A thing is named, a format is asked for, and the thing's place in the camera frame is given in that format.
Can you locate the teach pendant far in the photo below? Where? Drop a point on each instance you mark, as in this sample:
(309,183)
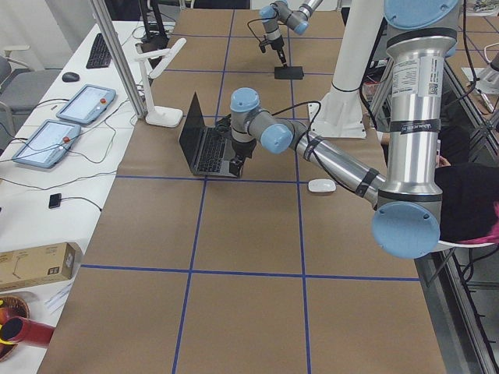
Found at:
(89,103)

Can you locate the black computer mouse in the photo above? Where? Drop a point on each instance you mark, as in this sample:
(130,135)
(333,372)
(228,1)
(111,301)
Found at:
(70,77)

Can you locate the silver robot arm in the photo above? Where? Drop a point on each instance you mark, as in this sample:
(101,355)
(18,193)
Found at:
(406,200)
(296,20)

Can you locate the black keyboard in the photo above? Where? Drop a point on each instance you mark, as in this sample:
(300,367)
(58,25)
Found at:
(100,56)

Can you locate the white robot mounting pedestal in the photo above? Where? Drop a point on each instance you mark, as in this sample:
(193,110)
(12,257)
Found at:
(340,114)

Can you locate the cardboard box on desk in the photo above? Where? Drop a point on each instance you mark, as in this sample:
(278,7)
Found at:
(39,265)

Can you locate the aluminium frame post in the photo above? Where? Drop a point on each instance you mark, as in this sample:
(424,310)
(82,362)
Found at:
(103,18)

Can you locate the black mouse pad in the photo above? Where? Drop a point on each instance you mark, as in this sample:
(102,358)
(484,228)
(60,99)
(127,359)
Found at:
(288,72)

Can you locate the black smartphone on desk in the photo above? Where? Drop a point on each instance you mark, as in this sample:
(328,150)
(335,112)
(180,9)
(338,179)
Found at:
(54,200)

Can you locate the grey laptop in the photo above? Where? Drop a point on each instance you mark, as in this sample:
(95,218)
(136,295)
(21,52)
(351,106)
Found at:
(206,151)

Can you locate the white chair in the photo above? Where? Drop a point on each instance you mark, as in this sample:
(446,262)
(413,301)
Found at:
(464,243)

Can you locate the white wireless mouse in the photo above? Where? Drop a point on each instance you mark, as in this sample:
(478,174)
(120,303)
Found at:
(321,185)

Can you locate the red cylinder container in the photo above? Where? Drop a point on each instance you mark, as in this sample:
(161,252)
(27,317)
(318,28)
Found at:
(20,330)

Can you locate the teach pendant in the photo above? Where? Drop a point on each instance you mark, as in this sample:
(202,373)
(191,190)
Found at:
(89,103)
(48,145)

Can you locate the teach pendant near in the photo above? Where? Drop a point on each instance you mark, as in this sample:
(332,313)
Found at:
(48,145)

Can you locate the seated person in black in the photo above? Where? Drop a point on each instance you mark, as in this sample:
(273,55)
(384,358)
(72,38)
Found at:
(469,208)

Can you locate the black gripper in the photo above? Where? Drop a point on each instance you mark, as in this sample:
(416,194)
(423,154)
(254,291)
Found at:
(242,149)
(277,47)

